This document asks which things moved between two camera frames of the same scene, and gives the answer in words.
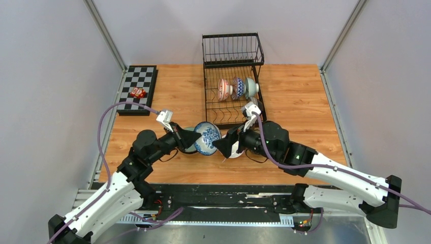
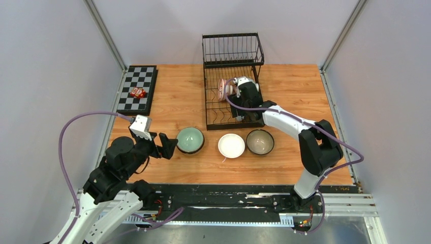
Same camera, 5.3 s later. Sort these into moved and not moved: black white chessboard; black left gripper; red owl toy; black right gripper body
Moved: black left gripper; black right gripper body
Not moved: red owl toy; black white chessboard
